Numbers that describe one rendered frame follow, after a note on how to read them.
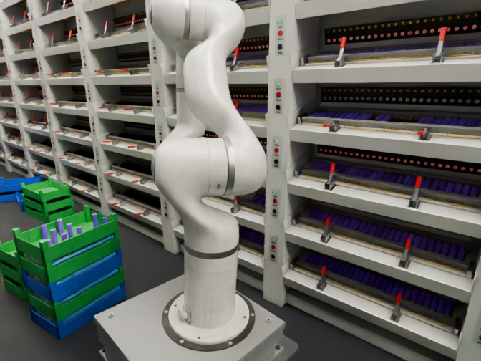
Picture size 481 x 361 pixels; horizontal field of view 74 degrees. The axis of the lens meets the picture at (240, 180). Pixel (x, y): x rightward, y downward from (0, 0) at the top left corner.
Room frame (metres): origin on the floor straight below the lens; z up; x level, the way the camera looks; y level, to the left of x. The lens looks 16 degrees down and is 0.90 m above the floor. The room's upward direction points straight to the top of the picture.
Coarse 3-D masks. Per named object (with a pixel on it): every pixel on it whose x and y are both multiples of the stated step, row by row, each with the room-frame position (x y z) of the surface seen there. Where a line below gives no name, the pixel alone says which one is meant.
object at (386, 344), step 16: (240, 272) 1.33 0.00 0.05; (256, 272) 1.32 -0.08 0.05; (304, 304) 1.11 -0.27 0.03; (320, 304) 1.09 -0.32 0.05; (336, 320) 1.02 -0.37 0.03; (352, 320) 1.00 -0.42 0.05; (368, 336) 0.95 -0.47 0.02; (384, 336) 0.92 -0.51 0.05; (400, 336) 0.92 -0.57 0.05; (400, 352) 0.88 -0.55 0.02; (416, 352) 0.85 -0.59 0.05; (432, 352) 0.85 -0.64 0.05
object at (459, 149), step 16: (304, 112) 1.20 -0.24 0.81; (304, 128) 1.12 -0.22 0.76; (320, 128) 1.09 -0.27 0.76; (320, 144) 1.07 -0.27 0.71; (336, 144) 1.03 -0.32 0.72; (352, 144) 1.00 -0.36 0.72; (368, 144) 0.97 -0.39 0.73; (384, 144) 0.93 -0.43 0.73; (400, 144) 0.91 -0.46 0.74; (416, 144) 0.88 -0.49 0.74; (432, 144) 0.85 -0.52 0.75; (448, 144) 0.83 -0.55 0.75; (464, 144) 0.81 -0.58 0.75; (480, 144) 0.80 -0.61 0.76; (464, 160) 0.81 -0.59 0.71; (480, 160) 0.79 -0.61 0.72
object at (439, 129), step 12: (312, 120) 1.14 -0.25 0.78; (324, 120) 1.11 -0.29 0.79; (348, 120) 1.05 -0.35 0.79; (360, 120) 1.04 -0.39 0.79; (372, 120) 1.02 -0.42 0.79; (408, 132) 0.92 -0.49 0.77; (432, 132) 0.90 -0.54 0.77; (444, 132) 0.88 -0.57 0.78; (456, 132) 0.86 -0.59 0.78; (468, 132) 0.85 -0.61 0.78; (480, 132) 0.83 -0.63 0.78
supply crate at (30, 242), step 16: (48, 224) 1.16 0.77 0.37; (64, 224) 1.22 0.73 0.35; (80, 224) 1.27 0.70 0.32; (112, 224) 1.19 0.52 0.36; (16, 240) 1.04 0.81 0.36; (32, 240) 1.10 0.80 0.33; (64, 240) 1.02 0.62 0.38; (80, 240) 1.07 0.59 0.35; (96, 240) 1.12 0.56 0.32; (32, 256) 1.00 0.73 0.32; (48, 256) 0.96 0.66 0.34
